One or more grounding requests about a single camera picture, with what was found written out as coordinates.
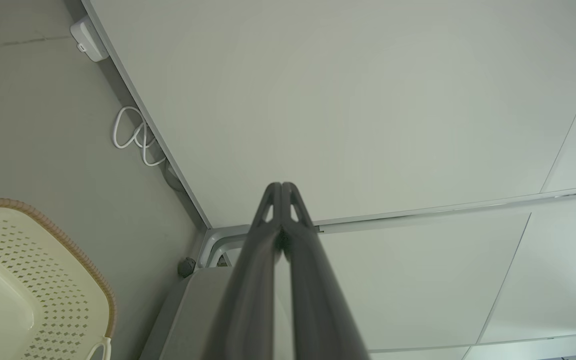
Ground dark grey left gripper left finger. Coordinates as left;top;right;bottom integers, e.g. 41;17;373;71
202;181;284;360

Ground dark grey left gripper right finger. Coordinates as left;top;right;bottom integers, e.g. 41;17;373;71
281;181;372;360

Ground cream perforated laundry basket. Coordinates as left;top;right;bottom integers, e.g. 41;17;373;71
0;198;118;360

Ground grey partition foot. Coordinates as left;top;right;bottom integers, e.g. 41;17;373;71
208;234;247;269
196;225;252;269

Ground grey fabric sofa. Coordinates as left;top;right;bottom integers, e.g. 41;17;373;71
139;260;295;360

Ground black caster wheel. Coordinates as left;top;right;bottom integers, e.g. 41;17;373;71
177;256;197;279

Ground narrow white partition panel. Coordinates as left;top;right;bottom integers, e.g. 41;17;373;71
313;189;576;360

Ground large white partition panel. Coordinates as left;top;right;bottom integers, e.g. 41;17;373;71
81;0;576;230

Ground white power adapter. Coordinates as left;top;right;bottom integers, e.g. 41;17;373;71
69;14;110;63

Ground looped white cable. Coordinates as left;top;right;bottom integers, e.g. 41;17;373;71
112;105;168;168

